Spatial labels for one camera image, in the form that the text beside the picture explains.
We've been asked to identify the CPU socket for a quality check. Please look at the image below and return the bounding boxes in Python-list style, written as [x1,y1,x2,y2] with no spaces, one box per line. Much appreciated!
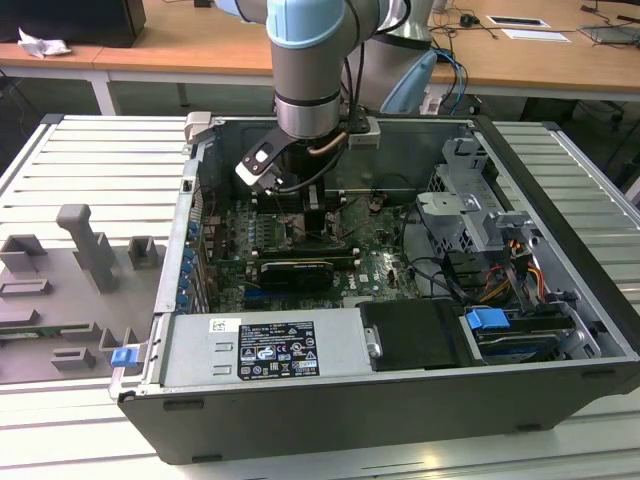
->
[279,212,351,251]

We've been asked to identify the black graphics card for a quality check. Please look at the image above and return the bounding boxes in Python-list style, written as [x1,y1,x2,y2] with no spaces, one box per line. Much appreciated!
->
[259,258,335,292]

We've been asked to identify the green motherboard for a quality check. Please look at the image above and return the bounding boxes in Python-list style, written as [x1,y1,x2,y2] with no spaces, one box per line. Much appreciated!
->
[199,192,436,314]

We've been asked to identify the grey metal drive cage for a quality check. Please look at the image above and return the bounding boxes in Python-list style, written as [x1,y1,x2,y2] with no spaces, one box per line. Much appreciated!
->
[414,137,541,256]

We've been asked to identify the wooden desk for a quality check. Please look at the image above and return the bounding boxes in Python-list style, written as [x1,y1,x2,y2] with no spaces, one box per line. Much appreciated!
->
[0,0,640,94]

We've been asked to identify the black plastic shroud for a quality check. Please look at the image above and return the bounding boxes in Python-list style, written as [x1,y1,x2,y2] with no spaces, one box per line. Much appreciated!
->
[358,298,474,374]

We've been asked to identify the silver power supply unit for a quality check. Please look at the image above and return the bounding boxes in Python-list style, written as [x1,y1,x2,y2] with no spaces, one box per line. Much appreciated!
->
[159,307,376,389]

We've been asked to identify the hard disk in blue carrier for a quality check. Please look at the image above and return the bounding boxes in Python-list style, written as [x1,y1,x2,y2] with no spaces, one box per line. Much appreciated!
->
[463,307,566,364]

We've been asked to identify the black and grey PC case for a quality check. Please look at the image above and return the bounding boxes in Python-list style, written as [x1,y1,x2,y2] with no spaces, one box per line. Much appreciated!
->
[110,110,640,464]

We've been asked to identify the blue case latch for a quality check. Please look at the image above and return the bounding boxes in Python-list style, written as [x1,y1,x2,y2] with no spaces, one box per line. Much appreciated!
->
[110,347,139,370]

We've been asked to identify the white paper sheet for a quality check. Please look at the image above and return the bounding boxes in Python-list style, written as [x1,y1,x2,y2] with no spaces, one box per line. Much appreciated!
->
[501,28,571,44]

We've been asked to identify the black monitor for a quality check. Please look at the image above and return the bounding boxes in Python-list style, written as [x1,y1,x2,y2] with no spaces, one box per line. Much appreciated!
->
[0,0,147,49]

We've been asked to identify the crumpled white paper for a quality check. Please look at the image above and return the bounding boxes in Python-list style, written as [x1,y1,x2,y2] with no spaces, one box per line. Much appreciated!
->
[17,27,71,59]

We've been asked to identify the grey parts rack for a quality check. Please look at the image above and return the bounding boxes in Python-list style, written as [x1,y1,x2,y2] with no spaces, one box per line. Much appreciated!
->
[0,203,169,386]

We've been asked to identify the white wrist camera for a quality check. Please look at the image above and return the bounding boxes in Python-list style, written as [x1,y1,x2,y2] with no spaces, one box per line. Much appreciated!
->
[234,132,287,194]

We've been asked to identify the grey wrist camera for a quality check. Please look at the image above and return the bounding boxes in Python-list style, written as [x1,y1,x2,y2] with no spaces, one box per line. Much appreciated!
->
[347,117,382,151]

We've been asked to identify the grey case handle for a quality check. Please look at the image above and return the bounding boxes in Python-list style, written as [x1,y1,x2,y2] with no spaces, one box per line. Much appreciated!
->
[183,110,217,147]

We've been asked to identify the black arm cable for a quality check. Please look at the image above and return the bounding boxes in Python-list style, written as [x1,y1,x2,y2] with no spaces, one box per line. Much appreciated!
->
[342,0,369,119]

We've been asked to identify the blue cable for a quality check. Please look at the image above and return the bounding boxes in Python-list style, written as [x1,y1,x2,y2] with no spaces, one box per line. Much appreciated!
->
[439,47,469,119]

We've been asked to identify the white desk cable hatch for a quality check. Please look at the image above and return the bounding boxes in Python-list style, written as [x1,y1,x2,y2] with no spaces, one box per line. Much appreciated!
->
[487,14,549,29]

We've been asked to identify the orange yellow wire bundle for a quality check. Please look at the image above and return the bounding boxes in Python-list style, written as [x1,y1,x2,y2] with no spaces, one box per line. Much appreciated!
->
[479,239,546,301]

